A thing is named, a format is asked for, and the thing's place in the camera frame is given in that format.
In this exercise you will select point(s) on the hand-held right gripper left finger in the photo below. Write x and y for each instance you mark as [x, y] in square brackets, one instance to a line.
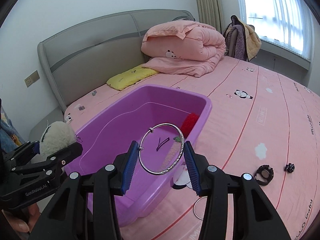
[130, 170]

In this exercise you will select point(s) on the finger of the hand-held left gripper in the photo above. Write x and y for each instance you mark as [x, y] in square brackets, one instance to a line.
[62, 152]
[22, 152]

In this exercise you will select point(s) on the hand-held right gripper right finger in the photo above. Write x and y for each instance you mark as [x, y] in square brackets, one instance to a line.
[192, 170]

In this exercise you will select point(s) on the silver bangle with beads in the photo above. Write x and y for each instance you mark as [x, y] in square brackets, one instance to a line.
[176, 168]

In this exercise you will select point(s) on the grey fluffy pompom clip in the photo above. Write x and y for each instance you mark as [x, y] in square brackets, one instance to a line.
[57, 136]

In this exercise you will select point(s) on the purple plastic bin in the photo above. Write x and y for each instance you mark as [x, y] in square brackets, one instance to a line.
[112, 135]

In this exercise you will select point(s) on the brown hair clip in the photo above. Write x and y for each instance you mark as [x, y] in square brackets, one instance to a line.
[161, 143]

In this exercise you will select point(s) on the pink strawberry headband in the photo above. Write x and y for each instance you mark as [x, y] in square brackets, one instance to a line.
[189, 123]

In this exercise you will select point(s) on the person's left hand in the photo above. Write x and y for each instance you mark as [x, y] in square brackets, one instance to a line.
[22, 221]

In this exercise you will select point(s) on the blue cloth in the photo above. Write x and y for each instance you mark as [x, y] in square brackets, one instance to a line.
[7, 127]

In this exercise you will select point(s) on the plain silver bangle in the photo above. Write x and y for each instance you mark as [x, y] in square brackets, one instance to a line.
[195, 208]

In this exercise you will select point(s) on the black wrist watch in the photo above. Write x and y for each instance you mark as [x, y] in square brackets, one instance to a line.
[264, 175]

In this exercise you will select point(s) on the pink panda bed sheet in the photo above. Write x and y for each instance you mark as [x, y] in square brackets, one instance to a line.
[250, 120]

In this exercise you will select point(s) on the yellow pillow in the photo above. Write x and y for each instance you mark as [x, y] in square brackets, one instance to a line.
[132, 76]

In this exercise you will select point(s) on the grey padded headboard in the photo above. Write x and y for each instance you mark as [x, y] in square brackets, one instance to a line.
[95, 50]

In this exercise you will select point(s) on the folded pink quilt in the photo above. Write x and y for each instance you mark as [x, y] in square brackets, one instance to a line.
[185, 47]

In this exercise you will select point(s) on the purple knitted garment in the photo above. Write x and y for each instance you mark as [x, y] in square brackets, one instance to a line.
[240, 42]

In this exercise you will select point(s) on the dark chair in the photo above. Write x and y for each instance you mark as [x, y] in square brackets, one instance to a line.
[230, 37]

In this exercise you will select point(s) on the beige quilted jacket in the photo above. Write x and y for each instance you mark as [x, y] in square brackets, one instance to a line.
[252, 42]

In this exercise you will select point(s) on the beige curtain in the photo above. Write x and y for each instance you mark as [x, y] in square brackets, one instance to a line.
[208, 2]

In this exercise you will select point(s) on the window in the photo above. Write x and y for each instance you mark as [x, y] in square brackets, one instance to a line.
[275, 12]

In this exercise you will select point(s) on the beige wall socket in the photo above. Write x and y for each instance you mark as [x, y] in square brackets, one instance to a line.
[31, 79]

